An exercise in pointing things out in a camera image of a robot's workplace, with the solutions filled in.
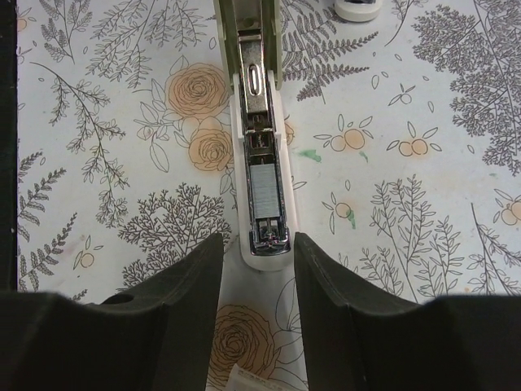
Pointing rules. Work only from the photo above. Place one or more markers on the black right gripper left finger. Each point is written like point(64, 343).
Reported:
point(154, 336)

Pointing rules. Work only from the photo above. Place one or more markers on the white staple box sleeve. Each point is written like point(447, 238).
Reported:
point(242, 380)

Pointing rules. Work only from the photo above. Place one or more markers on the beige green stapler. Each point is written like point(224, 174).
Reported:
point(258, 321)

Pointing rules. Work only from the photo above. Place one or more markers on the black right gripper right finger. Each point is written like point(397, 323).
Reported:
point(357, 336)

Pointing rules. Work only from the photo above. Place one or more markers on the black base frame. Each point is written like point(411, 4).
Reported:
point(8, 145)

